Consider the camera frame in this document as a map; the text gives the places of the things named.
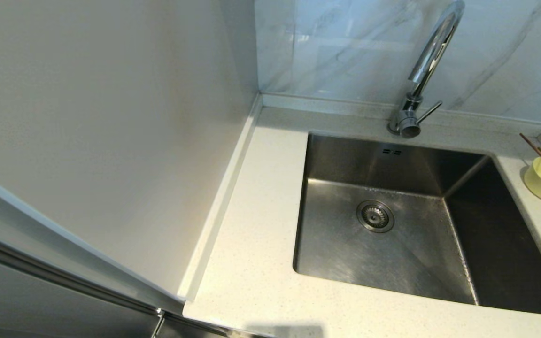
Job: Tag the stainless steel sink basin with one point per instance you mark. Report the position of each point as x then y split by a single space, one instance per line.
336 253

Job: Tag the white tall side panel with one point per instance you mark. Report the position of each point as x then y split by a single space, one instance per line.
111 117

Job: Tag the chrome gooseneck kitchen faucet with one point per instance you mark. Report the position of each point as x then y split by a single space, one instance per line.
432 49

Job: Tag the round metal drain strainer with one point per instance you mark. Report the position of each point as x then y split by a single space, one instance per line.
375 216

